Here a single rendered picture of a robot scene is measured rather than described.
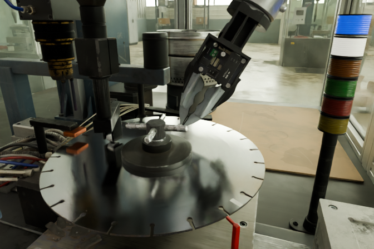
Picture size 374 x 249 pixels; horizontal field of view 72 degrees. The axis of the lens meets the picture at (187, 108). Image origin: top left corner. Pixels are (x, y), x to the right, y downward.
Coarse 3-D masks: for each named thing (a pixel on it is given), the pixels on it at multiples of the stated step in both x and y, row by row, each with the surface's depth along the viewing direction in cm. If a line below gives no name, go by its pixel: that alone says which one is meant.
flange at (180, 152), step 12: (132, 144) 42; (144, 144) 39; (156, 144) 38; (168, 144) 39; (180, 144) 42; (132, 156) 38; (144, 156) 38; (156, 156) 38; (168, 156) 38; (180, 156) 38; (132, 168) 36; (144, 168) 36; (156, 168) 36; (168, 168) 36
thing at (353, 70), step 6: (330, 60) 42; (336, 60) 40; (342, 60) 39; (348, 60) 39; (354, 60) 39; (360, 60) 39; (330, 66) 41; (336, 66) 40; (342, 66) 40; (348, 66) 39; (354, 66) 39; (360, 66) 40; (330, 72) 42; (336, 72) 40; (342, 72) 40; (348, 72) 40; (354, 72) 40; (348, 78) 40
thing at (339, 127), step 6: (324, 114) 44; (324, 120) 44; (330, 120) 43; (336, 120) 42; (342, 120) 42; (348, 120) 43; (318, 126) 45; (324, 126) 44; (330, 126) 43; (336, 126) 43; (342, 126) 42; (324, 132) 44; (330, 132) 43; (336, 132) 43; (342, 132) 43
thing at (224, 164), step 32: (192, 128) 50; (224, 128) 50; (64, 160) 39; (96, 160) 39; (192, 160) 39; (224, 160) 39; (256, 160) 39; (64, 192) 32; (96, 192) 32; (128, 192) 32; (160, 192) 32; (192, 192) 32; (224, 192) 32; (256, 192) 32; (96, 224) 27; (128, 224) 27; (160, 224) 27
